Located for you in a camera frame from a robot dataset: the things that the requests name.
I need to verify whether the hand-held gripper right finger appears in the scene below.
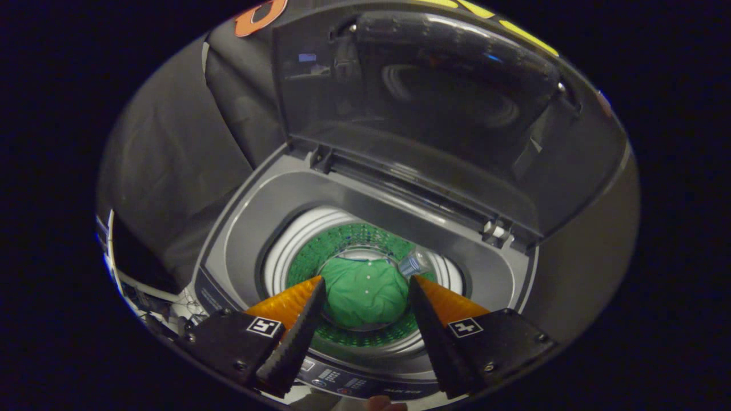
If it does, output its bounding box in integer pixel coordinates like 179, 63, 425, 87
408, 275, 558, 399

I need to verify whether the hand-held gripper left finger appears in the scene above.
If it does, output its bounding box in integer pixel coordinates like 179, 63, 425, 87
177, 276, 327, 398

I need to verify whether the green polo shirt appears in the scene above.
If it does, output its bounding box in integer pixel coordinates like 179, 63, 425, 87
317, 257, 412, 330

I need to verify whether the grey washing machine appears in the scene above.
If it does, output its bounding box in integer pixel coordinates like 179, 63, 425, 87
194, 143, 540, 409

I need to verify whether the black backdrop cloth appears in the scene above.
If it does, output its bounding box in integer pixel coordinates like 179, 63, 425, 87
96, 0, 614, 286

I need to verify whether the white cable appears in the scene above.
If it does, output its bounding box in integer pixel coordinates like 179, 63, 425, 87
170, 285, 207, 321

